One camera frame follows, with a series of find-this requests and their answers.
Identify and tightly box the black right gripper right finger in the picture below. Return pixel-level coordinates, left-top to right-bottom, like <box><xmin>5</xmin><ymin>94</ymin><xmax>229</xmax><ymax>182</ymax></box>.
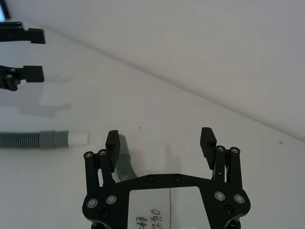
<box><xmin>199</xmin><ymin>127</ymin><xmax>244</xmax><ymax>189</ymax></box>

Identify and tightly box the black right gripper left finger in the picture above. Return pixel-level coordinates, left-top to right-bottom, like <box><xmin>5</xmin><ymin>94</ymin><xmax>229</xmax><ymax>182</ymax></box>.
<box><xmin>83</xmin><ymin>130</ymin><xmax>121</xmax><ymax>192</ymax></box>

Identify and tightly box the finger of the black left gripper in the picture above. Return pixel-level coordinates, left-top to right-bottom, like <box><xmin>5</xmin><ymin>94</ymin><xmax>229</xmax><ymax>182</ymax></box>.
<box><xmin>0</xmin><ymin>64</ymin><xmax>45</xmax><ymax>92</ymax></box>
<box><xmin>0</xmin><ymin>21</ymin><xmax>46</xmax><ymax>45</ymax></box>

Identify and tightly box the grey ribbed hose white tip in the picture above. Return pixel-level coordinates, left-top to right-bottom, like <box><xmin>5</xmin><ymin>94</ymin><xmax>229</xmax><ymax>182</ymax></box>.
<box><xmin>0</xmin><ymin>129</ymin><xmax>90</xmax><ymax>150</ymax></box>

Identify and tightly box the dark grey post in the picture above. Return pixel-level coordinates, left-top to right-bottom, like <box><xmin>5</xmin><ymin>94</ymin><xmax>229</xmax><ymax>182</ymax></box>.
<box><xmin>0</xmin><ymin>0</ymin><xmax>11</xmax><ymax>20</ymax></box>

